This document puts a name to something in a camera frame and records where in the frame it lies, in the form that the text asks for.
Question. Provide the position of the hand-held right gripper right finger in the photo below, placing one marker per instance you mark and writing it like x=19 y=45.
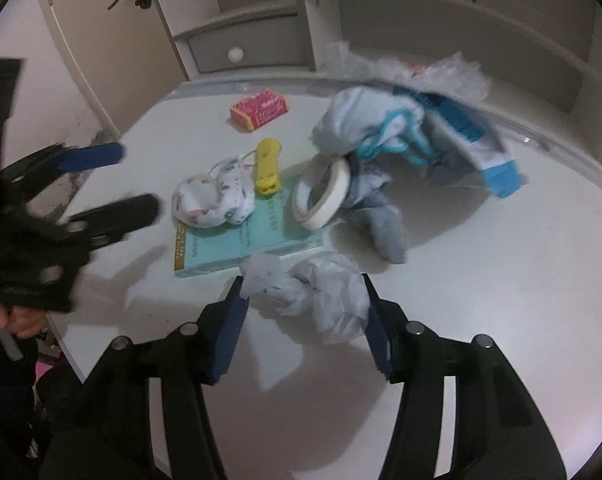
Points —
x=381 y=332

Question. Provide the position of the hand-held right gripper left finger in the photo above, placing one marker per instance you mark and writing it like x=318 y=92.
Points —
x=228 y=332

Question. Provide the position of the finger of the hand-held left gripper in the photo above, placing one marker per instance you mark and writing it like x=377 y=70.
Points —
x=121 y=212
x=93 y=156

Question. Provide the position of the white plastic bag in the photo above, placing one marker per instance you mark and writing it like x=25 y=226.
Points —
x=321 y=295

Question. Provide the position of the clear plastic bag red print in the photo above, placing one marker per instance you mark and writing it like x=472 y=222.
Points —
x=446 y=77

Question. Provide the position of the person's left hand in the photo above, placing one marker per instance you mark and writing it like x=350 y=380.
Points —
x=16 y=320

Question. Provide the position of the teal book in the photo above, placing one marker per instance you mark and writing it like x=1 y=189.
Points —
x=231 y=252

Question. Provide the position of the white door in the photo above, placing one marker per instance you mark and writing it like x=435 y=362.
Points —
x=106 y=55

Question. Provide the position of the grey blue cloth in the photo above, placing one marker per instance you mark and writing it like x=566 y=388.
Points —
x=386 y=225

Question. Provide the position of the white masking tape roll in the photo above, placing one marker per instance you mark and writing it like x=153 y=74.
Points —
x=326 y=200

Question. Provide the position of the yellow plastic clip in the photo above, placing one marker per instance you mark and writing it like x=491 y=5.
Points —
x=267 y=167

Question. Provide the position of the black door lock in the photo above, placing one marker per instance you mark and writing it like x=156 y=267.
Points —
x=144 y=2

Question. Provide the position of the red tissue packet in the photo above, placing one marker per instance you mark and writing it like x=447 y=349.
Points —
x=260 y=108

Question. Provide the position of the grey drawer white knob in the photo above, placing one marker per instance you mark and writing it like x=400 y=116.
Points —
x=261 y=45

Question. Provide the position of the light blue garment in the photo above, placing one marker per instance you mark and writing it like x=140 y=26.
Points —
x=356 y=120

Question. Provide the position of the white shelf unit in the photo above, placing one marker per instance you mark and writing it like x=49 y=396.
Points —
x=431 y=15

